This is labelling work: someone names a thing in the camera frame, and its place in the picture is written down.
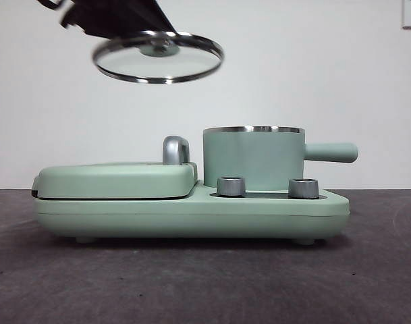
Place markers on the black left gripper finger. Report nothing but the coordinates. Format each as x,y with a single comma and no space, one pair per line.
114,17
159,17

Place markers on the glass lid with green knob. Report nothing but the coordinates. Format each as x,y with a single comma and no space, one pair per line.
158,51

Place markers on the mint green griddle cover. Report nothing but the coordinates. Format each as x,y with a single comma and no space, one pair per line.
114,179

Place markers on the silver control knob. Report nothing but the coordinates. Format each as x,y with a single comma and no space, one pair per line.
303,188
230,186

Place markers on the mint green breakfast machine base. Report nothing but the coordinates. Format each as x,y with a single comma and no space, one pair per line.
191,216

